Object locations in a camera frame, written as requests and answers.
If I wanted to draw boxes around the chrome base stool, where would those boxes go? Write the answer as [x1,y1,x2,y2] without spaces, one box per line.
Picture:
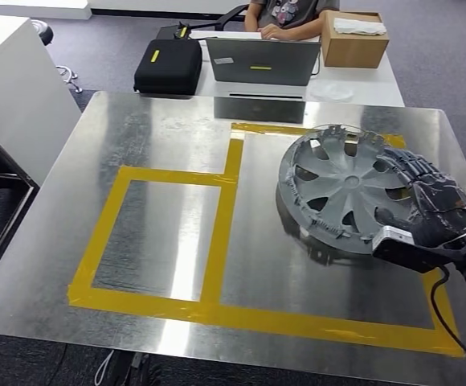
[31,19,84,95]

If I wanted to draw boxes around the white cloth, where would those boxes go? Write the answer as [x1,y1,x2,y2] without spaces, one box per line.
[332,17,388,37]

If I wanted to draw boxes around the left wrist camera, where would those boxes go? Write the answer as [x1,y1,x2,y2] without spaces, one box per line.
[114,352,154,386]

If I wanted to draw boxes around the cardboard box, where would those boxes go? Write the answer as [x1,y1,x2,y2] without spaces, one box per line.
[320,9,390,69]

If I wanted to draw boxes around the black hard case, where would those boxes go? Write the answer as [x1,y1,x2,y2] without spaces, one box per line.
[134,38,204,97]

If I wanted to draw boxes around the grey laptop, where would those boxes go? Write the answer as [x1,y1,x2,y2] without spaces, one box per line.
[205,37,322,88]

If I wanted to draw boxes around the black chair armrest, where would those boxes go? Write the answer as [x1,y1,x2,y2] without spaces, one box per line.
[194,4,250,32]

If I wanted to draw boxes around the person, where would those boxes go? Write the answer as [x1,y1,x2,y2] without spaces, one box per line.
[244,0,341,42]

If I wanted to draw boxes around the white floor cable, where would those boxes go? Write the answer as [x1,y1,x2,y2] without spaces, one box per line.
[94,348,115,386]

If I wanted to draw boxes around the steel workbench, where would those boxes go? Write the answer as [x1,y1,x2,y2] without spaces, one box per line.
[0,90,466,386]

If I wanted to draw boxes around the grey plastic hubcap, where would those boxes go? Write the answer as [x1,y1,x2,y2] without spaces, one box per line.
[277,124,423,256]

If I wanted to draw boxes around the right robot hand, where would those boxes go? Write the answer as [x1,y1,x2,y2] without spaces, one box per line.
[375,146,466,252]

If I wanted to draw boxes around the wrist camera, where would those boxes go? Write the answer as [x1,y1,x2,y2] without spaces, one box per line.
[114,352,154,386]
[371,225,466,275]

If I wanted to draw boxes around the white desk steel legs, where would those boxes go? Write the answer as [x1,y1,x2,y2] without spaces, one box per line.
[0,14,82,289]

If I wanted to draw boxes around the white papers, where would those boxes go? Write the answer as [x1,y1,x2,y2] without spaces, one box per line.
[191,30,262,42]

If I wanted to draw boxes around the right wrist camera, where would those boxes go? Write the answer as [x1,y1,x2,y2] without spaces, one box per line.
[371,225,466,275]

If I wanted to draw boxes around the yellow tape rectangles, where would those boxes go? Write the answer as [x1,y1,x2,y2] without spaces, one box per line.
[67,121,466,359]

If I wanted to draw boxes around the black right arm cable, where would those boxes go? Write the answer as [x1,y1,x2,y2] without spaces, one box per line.
[430,265,466,375]

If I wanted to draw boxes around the black bag yellow tag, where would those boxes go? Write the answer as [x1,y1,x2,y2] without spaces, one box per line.
[155,22,195,41]

